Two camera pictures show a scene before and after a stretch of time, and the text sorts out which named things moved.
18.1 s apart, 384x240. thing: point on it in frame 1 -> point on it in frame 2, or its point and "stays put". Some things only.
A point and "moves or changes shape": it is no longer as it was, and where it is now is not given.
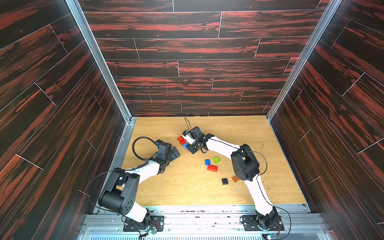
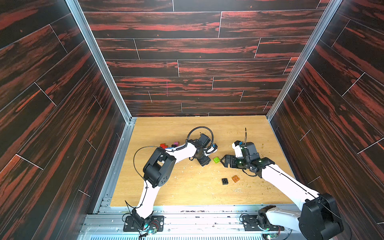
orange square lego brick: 235,179 stays put
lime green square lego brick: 216,159 stays put
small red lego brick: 181,140 moves or changes shape
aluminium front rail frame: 205,222 stays put
